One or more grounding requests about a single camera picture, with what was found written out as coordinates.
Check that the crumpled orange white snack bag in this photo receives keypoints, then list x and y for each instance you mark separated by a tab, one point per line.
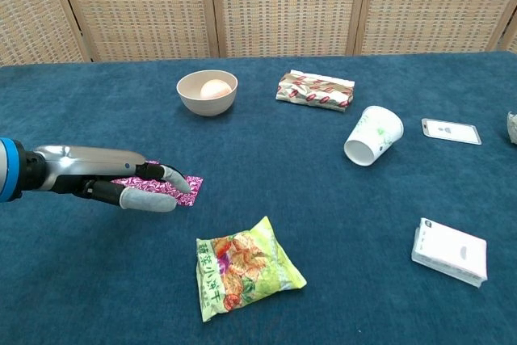
513	127

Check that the beige bowl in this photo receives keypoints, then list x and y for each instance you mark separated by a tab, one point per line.
202	106

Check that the blue table cloth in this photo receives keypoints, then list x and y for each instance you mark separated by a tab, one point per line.
282	199

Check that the yellow green snack bag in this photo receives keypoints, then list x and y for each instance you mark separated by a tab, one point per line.
242	268

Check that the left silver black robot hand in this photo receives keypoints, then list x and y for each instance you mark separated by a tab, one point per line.
89	159

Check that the brown red printed wrapped packet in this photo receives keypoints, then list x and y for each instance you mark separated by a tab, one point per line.
315	92

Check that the woven wooden folding screen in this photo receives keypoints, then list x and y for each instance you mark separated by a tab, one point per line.
282	5

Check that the white tissue pack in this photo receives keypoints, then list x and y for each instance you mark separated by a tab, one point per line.
448	252

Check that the pale orange egg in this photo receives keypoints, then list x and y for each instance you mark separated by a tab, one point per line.
216	88

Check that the white green printed paper cup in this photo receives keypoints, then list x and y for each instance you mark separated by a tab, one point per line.
373	135

